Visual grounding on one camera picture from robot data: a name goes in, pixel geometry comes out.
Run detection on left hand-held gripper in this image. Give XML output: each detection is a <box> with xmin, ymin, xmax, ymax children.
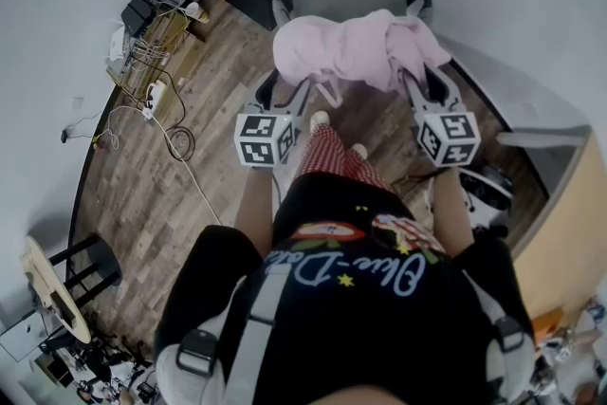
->
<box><xmin>233</xmin><ymin>68</ymin><xmax>313</xmax><ymax>170</ymax></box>

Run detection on long wooden desk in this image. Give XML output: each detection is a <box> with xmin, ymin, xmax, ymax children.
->
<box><xmin>511</xmin><ymin>127</ymin><xmax>607</xmax><ymax>322</ymax></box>

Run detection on black stool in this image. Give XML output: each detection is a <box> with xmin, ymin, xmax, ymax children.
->
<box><xmin>46</xmin><ymin>231</ymin><xmax>123</xmax><ymax>310</ymax></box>

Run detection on round wooden table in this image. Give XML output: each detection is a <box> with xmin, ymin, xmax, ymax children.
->
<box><xmin>21</xmin><ymin>235</ymin><xmax>92</xmax><ymax>345</ymax></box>

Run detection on person's black printed t-shirt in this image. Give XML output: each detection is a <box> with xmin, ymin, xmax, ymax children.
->
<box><xmin>154</xmin><ymin>173</ymin><xmax>540</xmax><ymax>405</ymax></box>

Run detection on red checked trousers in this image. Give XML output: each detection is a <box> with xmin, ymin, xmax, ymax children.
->
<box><xmin>296</xmin><ymin>125</ymin><xmax>395</xmax><ymax>194</ymax></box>

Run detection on grey flat panel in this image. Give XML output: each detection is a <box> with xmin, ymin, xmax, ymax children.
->
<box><xmin>496</xmin><ymin>124</ymin><xmax>593</xmax><ymax>149</ymax></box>

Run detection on white paper cup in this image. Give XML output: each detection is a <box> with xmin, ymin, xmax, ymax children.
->
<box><xmin>185</xmin><ymin>2</ymin><xmax>211</xmax><ymax>23</ymax></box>

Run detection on person's left forearm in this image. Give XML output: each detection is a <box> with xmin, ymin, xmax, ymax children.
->
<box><xmin>234</xmin><ymin>165</ymin><xmax>277</xmax><ymax>261</ymax></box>

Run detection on white flat network device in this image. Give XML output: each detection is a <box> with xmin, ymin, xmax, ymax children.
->
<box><xmin>108</xmin><ymin>26</ymin><xmax>127</xmax><ymax>63</ymax></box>

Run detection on grey harness strap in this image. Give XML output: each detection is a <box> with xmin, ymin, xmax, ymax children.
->
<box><xmin>471</xmin><ymin>279</ymin><xmax>537</xmax><ymax>405</ymax></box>
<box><xmin>156</xmin><ymin>267</ymin><xmax>288</xmax><ymax>405</ymax></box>

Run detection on gold wire rack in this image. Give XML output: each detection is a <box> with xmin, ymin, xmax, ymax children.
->
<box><xmin>106</xmin><ymin>9</ymin><xmax>193</xmax><ymax>99</ymax></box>

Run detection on person's right forearm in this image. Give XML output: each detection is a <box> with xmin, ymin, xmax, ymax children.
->
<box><xmin>430</xmin><ymin>165</ymin><xmax>479</xmax><ymax>258</ymax></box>

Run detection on pink clothes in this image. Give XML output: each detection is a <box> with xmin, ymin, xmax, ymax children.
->
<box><xmin>273</xmin><ymin>9</ymin><xmax>451</xmax><ymax>108</ymax></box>

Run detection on black coiled cable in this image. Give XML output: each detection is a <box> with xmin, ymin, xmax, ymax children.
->
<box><xmin>168</xmin><ymin>125</ymin><xmax>196</xmax><ymax>163</ymax></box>

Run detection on white floor cable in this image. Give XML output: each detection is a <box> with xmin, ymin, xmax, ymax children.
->
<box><xmin>94</xmin><ymin>104</ymin><xmax>224</xmax><ymax>227</ymax></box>

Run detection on white power strip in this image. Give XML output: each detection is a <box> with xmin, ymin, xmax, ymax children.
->
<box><xmin>142</xmin><ymin>79</ymin><xmax>168</xmax><ymax>120</ymax></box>

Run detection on black router with antennas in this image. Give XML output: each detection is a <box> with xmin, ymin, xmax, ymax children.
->
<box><xmin>113</xmin><ymin>0</ymin><xmax>158</xmax><ymax>39</ymax></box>

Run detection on person's left shoe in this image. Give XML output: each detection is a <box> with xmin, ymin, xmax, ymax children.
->
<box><xmin>308</xmin><ymin>110</ymin><xmax>331</xmax><ymax>135</ymax></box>

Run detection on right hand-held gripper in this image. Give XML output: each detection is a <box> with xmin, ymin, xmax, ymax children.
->
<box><xmin>401</xmin><ymin>65</ymin><xmax>483</xmax><ymax>169</ymax></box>

